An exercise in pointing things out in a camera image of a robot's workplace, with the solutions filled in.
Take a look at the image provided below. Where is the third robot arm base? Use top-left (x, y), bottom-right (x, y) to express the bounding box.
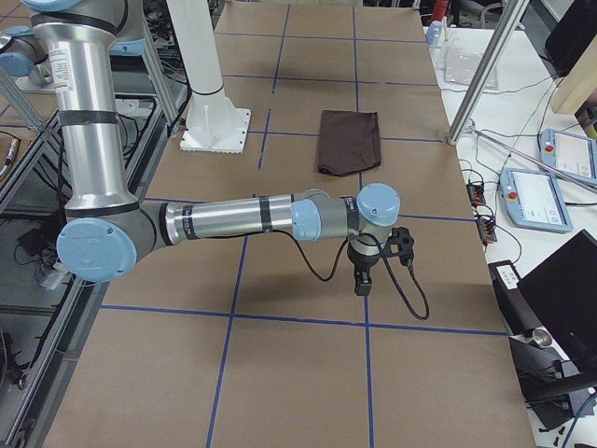
top-left (1, 25), bottom-right (52, 87)

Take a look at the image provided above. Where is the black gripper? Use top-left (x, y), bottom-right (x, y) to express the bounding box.
top-left (347, 249), bottom-right (378, 297)

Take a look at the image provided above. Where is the aluminium frame post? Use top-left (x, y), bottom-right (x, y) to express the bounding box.
top-left (446, 0), bottom-right (530, 146)

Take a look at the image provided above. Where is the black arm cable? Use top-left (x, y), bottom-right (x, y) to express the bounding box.
top-left (265, 228), bottom-right (430, 322)

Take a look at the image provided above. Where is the black camera stand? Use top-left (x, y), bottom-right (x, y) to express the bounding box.
top-left (489, 260), bottom-right (596, 429)

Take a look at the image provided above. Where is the near teach pendant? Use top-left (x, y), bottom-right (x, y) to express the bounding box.
top-left (499, 168), bottom-right (573, 233)

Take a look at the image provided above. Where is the aluminium frame rack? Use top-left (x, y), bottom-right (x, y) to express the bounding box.
top-left (1, 54), bottom-right (187, 447)

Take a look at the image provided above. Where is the dark brown t-shirt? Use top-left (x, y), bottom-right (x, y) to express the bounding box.
top-left (317, 110), bottom-right (382, 176)

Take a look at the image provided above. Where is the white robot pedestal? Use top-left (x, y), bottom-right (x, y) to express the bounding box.
top-left (167, 0), bottom-right (251, 154)

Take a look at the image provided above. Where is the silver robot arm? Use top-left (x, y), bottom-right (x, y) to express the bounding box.
top-left (28, 1), bottom-right (400, 296)

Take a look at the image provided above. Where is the far teach pendant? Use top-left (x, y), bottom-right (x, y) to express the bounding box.
top-left (539, 129), bottom-right (596, 185)

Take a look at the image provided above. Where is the black monitor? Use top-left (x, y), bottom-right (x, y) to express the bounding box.
top-left (518, 230), bottom-right (596, 371)

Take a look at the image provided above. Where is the teach pendant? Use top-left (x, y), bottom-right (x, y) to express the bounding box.
top-left (539, 129), bottom-right (596, 185)
top-left (499, 168), bottom-right (573, 233)

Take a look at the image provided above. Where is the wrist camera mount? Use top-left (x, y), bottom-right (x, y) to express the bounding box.
top-left (386, 227), bottom-right (414, 268)

